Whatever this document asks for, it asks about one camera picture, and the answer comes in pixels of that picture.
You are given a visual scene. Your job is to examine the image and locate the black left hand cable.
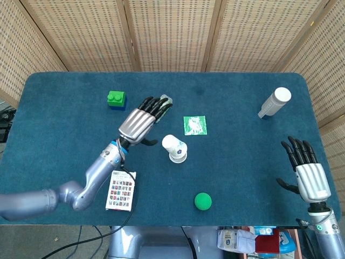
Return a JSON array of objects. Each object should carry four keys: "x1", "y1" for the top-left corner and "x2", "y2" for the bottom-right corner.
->
[{"x1": 39, "y1": 138, "x2": 139, "y2": 259}]

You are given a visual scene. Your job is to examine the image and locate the blue white plastic container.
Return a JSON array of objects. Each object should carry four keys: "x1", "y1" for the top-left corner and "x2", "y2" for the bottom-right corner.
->
[{"x1": 279, "y1": 230, "x2": 297, "y2": 251}]

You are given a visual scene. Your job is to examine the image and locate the green white sachet packet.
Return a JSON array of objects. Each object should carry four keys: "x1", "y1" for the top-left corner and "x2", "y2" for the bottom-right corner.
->
[{"x1": 183, "y1": 115, "x2": 208, "y2": 136}]

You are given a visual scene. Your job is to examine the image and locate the dark red box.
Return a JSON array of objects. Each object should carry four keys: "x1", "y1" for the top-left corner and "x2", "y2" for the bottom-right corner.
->
[{"x1": 254, "y1": 234, "x2": 281, "y2": 254}]

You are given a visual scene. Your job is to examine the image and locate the white box with coloured pictures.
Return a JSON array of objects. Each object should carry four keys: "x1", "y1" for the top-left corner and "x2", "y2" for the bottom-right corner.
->
[{"x1": 105, "y1": 169, "x2": 137, "y2": 212}]

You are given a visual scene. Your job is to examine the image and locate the green toy building brick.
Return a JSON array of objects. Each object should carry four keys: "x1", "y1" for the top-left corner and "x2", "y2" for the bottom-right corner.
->
[{"x1": 107, "y1": 90, "x2": 127, "y2": 106}]

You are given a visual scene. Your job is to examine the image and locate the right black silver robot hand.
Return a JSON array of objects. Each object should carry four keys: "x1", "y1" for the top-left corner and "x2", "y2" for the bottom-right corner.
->
[{"x1": 275, "y1": 135, "x2": 332, "y2": 203}]

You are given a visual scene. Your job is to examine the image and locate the black floor equipment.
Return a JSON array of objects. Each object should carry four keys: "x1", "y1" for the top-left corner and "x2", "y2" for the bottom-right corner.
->
[{"x1": 0, "y1": 106, "x2": 17, "y2": 143}]

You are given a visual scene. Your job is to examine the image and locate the white plastic pack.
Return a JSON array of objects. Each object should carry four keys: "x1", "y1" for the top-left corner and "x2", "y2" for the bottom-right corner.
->
[{"x1": 217, "y1": 228, "x2": 257, "y2": 254}]

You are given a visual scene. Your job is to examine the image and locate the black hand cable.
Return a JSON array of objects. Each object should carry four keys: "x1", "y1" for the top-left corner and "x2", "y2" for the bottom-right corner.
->
[
  {"x1": 295, "y1": 209, "x2": 335, "y2": 259},
  {"x1": 39, "y1": 138, "x2": 139, "y2": 259}
]

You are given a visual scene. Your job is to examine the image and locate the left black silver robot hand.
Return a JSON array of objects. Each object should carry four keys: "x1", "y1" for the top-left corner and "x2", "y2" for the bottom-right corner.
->
[{"x1": 118, "y1": 96, "x2": 173, "y2": 147}]

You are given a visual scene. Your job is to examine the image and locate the green foam ball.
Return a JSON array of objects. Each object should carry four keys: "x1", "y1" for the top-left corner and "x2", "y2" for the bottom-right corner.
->
[{"x1": 194, "y1": 192, "x2": 212, "y2": 210}]

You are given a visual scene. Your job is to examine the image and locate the light blue white carton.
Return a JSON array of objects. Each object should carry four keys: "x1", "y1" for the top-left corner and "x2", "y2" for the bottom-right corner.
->
[{"x1": 253, "y1": 226, "x2": 274, "y2": 237}]

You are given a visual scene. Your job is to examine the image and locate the clear bottle with green label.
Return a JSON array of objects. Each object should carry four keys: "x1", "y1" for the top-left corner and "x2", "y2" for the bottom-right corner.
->
[{"x1": 157, "y1": 94, "x2": 174, "y2": 124}]

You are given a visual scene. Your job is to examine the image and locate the blue floor cable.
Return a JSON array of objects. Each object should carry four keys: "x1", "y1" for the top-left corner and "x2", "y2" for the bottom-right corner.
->
[
  {"x1": 72, "y1": 226, "x2": 83, "y2": 259},
  {"x1": 92, "y1": 226, "x2": 109, "y2": 259}
]

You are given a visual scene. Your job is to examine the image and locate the woven bamboo folding screen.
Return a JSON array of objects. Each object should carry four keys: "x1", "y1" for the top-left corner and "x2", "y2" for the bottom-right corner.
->
[{"x1": 0, "y1": 0, "x2": 345, "y2": 216}]

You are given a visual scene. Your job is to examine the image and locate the black right hand cable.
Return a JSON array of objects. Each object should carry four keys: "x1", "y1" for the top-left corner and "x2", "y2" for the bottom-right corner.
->
[{"x1": 295, "y1": 209, "x2": 335, "y2": 259}]

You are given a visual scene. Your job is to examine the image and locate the black torso cable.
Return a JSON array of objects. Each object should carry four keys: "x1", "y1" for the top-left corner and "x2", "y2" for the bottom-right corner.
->
[{"x1": 180, "y1": 226, "x2": 196, "y2": 259}]

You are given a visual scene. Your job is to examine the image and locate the blue felt table cover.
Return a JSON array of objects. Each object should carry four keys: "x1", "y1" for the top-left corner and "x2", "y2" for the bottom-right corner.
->
[{"x1": 0, "y1": 71, "x2": 342, "y2": 227}]

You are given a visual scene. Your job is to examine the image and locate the blue toy building brick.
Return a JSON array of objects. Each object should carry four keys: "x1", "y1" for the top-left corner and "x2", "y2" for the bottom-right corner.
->
[{"x1": 108, "y1": 97, "x2": 128, "y2": 112}]

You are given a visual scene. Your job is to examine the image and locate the white grey tall bottle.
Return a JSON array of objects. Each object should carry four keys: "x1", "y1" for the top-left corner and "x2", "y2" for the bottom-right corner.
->
[{"x1": 257, "y1": 86, "x2": 292, "y2": 119}]

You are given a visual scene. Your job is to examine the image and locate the silver-blue robot torso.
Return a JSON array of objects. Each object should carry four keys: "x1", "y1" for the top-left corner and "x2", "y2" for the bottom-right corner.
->
[{"x1": 107, "y1": 226, "x2": 224, "y2": 259}]

